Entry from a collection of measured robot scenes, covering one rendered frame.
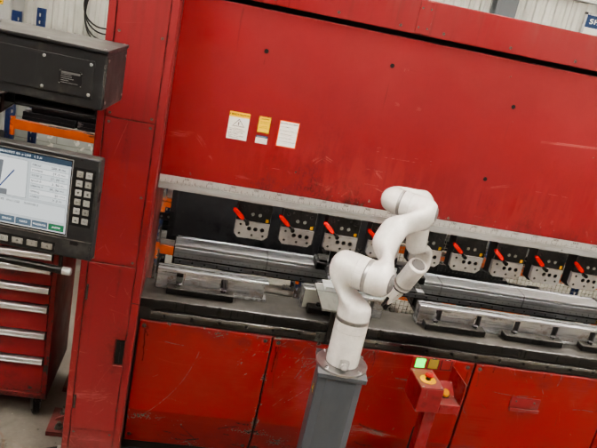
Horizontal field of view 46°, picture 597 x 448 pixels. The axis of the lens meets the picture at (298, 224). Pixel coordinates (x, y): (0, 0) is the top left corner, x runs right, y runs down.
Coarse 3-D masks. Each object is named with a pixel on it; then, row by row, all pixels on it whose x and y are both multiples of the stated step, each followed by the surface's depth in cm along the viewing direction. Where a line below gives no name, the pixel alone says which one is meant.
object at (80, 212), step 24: (0, 144) 225; (24, 144) 226; (72, 168) 226; (96, 168) 226; (72, 192) 229; (96, 192) 229; (72, 216) 232; (96, 216) 233; (0, 240) 235; (24, 240) 235; (48, 240) 235; (72, 240) 235
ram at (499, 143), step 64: (192, 0) 272; (192, 64) 280; (256, 64) 282; (320, 64) 285; (384, 64) 287; (448, 64) 290; (512, 64) 292; (192, 128) 289; (256, 128) 291; (320, 128) 294; (384, 128) 296; (448, 128) 299; (512, 128) 302; (576, 128) 305; (192, 192) 298; (320, 192) 303; (448, 192) 309; (512, 192) 312; (576, 192) 315
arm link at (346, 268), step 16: (336, 256) 243; (352, 256) 241; (336, 272) 242; (352, 272) 239; (336, 288) 243; (352, 288) 246; (352, 304) 243; (368, 304) 247; (352, 320) 243; (368, 320) 245
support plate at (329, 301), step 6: (318, 288) 315; (318, 294) 309; (324, 294) 310; (330, 294) 311; (336, 294) 313; (324, 300) 304; (330, 300) 305; (336, 300) 306; (324, 306) 299; (330, 306) 300; (336, 306) 301; (336, 312) 297
